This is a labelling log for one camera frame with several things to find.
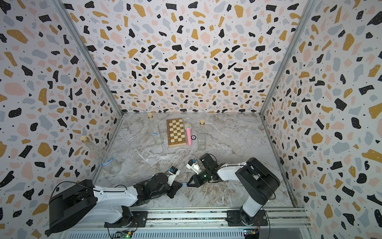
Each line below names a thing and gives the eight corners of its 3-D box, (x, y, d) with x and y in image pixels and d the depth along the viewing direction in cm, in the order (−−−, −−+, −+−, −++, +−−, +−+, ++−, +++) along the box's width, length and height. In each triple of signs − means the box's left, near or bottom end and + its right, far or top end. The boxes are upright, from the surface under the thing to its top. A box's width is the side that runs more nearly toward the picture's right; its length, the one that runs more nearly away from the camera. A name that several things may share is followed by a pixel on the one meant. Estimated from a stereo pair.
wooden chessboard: (168, 147, 104) (168, 144, 101) (167, 122, 119) (166, 119, 116) (186, 145, 105) (186, 142, 103) (182, 120, 121) (182, 117, 118)
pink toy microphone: (188, 145, 102) (188, 144, 101) (184, 125, 114) (184, 123, 113) (195, 144, 103) (195, 142, 102) (190, 124, 115) (190, 122, 113)
